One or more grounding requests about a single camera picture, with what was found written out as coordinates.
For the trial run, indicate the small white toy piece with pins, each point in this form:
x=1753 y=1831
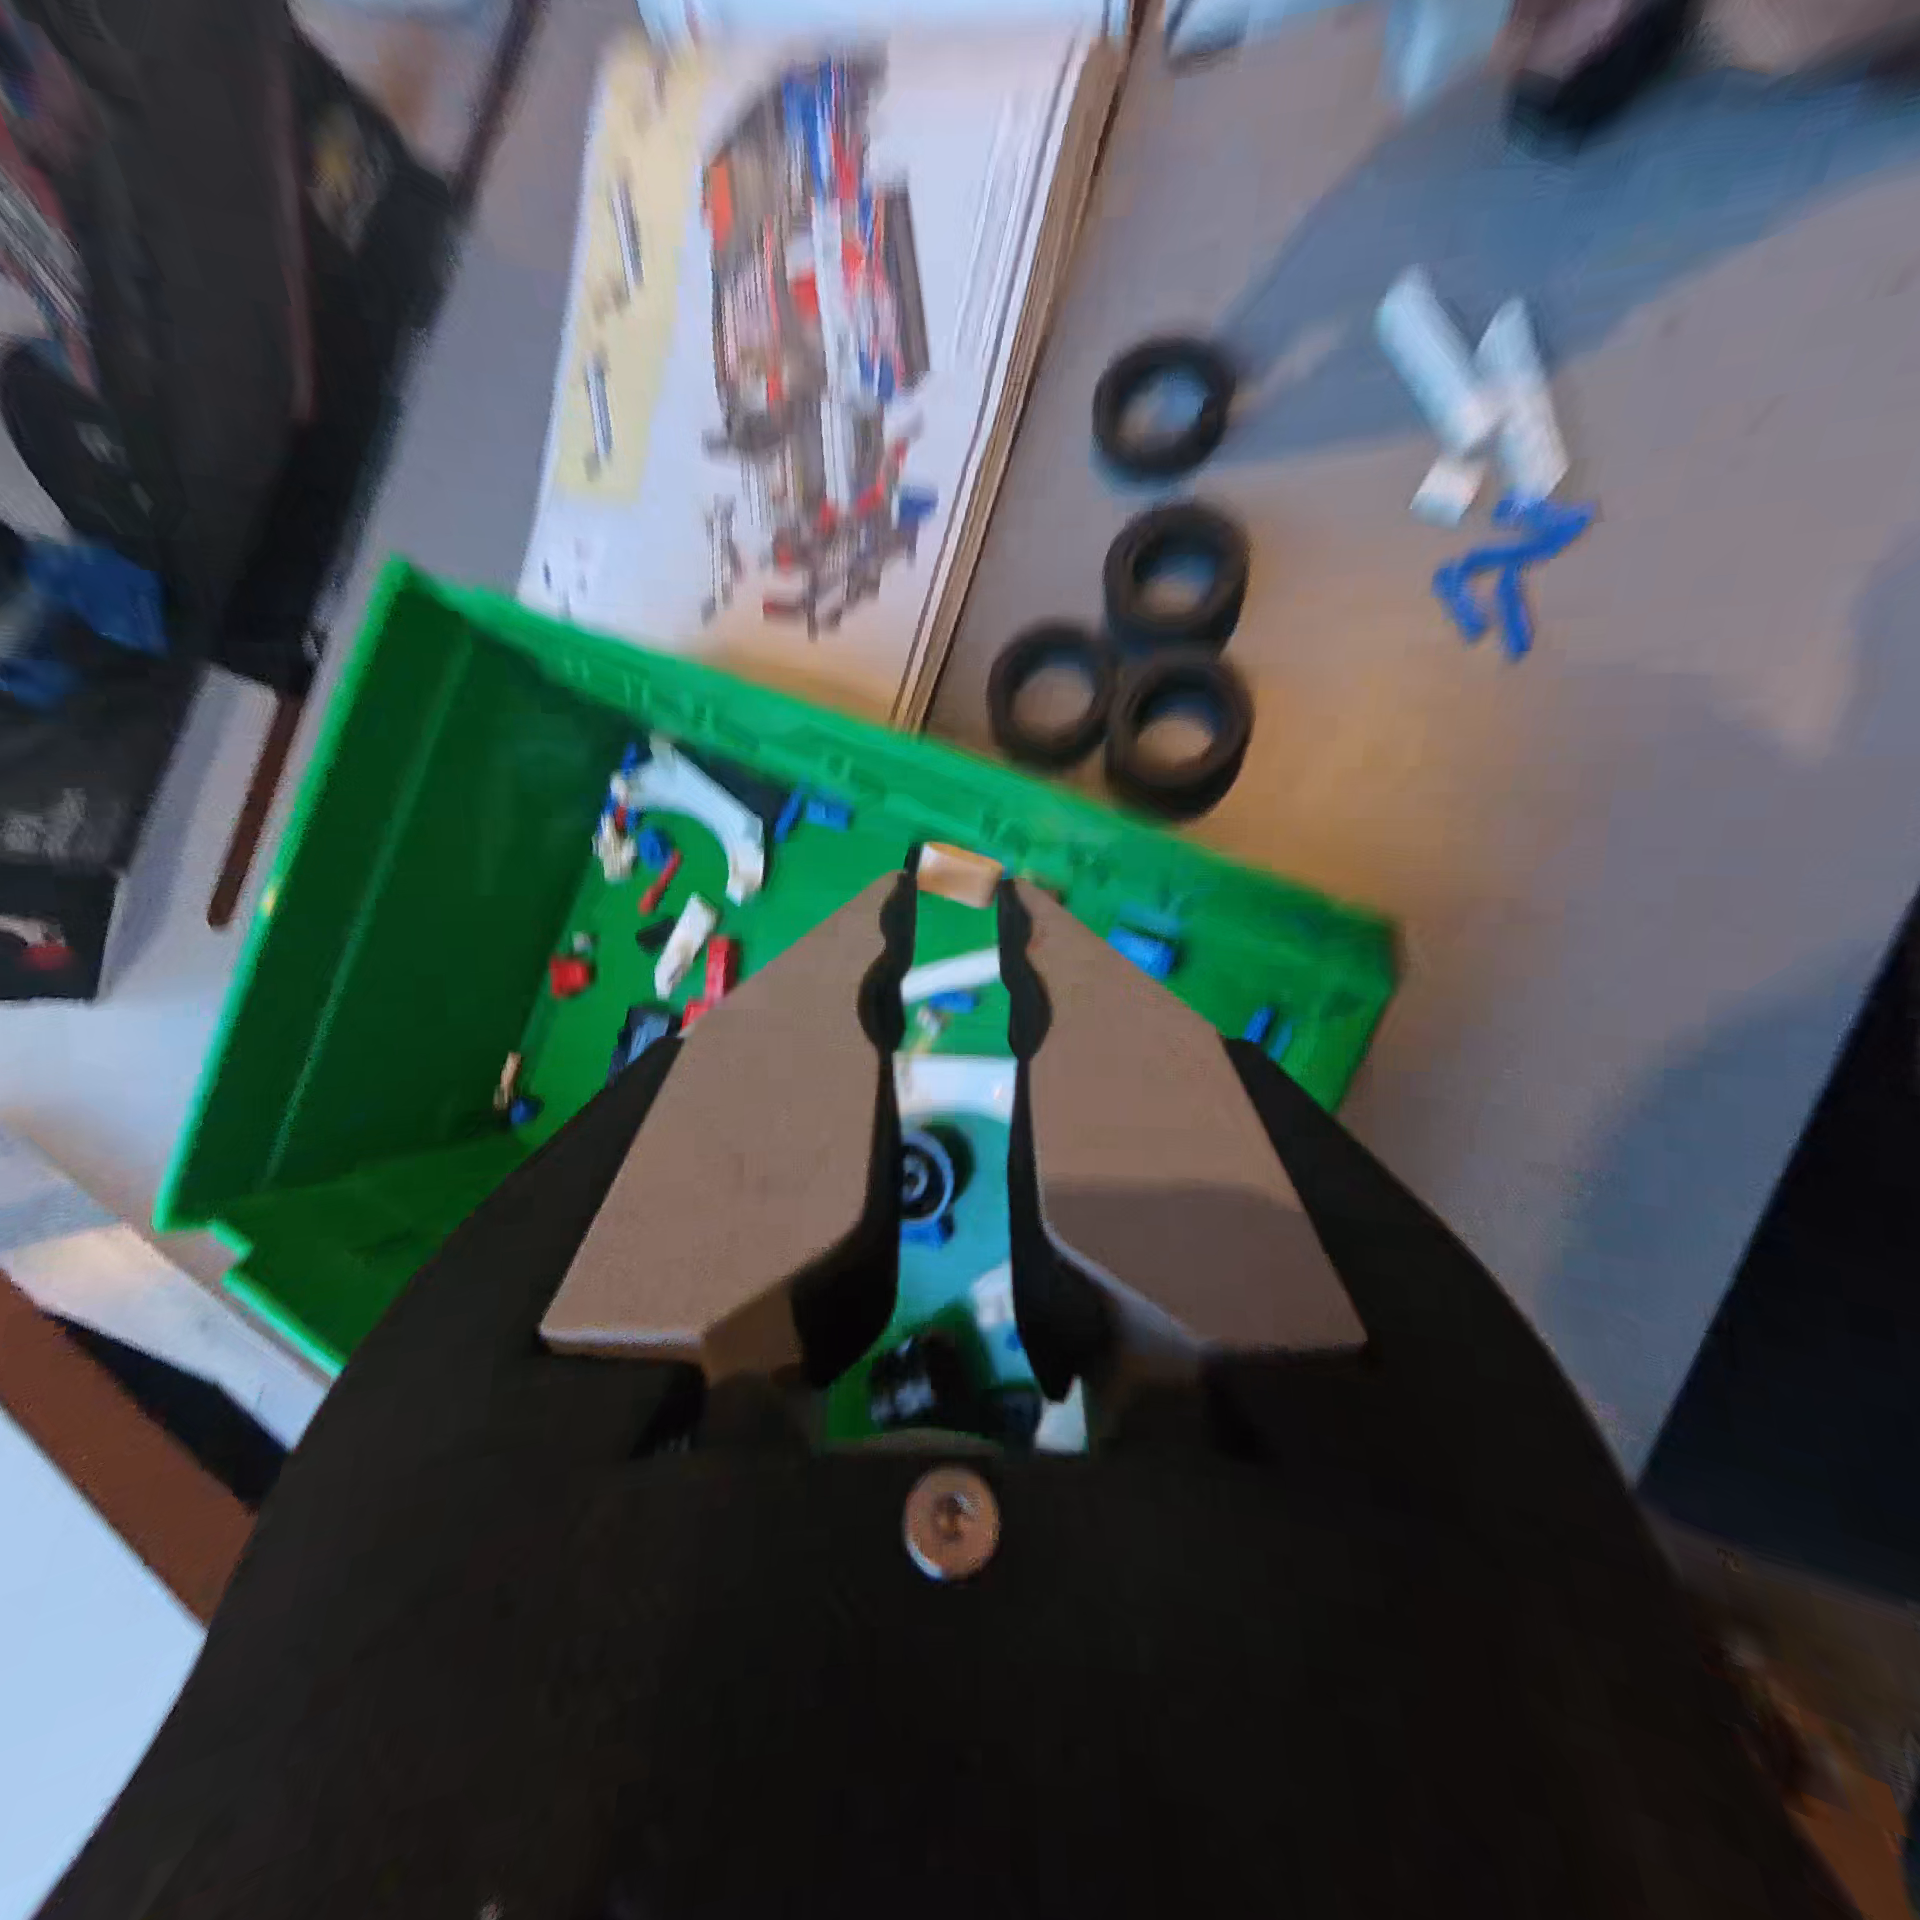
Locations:
x=1448 y=487

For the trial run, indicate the toy car set box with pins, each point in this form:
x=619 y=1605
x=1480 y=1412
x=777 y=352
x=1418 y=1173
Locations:
x=224 y=375

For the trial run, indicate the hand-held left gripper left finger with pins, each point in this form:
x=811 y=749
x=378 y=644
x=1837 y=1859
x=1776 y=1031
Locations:
x=720 y=1185

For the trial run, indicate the thin white toy beam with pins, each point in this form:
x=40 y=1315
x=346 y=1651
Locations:
x=1433 y=352

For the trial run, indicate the white toy arch piece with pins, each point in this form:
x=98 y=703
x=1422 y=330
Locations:
x=705 y=819

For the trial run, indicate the black table leg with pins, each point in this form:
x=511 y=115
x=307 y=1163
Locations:
x=166 y=1395

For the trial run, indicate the person's dark clothing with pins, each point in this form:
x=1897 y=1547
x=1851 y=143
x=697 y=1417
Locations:
x=1800 y=1275

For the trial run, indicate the black toy wheel rim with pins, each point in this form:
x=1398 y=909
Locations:
x=931 y=1178

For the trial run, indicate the toy car instruction booklet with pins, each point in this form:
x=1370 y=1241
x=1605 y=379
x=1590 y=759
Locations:
x=975 y=224

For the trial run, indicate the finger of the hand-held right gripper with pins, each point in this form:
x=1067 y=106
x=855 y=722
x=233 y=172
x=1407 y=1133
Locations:
x=1433 y=43
x=1200 y=24

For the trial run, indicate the small white toy brick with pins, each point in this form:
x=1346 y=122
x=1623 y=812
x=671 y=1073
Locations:
x=955 y=873

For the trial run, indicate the pile of small toy bricks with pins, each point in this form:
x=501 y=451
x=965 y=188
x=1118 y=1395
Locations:
x=720 y=967

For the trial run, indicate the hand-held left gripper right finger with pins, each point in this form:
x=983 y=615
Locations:
x=1184 y=1201

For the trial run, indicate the small blue toy pin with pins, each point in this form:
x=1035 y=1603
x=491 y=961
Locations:
x=1455 y=609
x=1552 y=523
x=1515 y=615
x=1477 y=569

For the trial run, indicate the green plastic bin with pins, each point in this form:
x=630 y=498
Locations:
x=421 y=901

